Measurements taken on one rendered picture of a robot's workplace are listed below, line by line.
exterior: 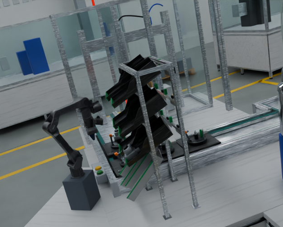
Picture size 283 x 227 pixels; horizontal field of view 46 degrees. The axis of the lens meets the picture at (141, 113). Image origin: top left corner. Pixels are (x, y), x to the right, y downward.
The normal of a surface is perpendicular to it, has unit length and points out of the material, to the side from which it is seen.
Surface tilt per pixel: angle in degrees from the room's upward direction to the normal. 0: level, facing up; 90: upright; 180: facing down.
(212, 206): 0
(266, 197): 0
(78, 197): 90
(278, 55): 90
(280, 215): 0
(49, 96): 90
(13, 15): 90
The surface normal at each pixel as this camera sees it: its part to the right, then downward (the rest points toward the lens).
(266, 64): -0.88, 0.32
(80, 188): -0.32, 0.37
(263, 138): 0.28, 0.25
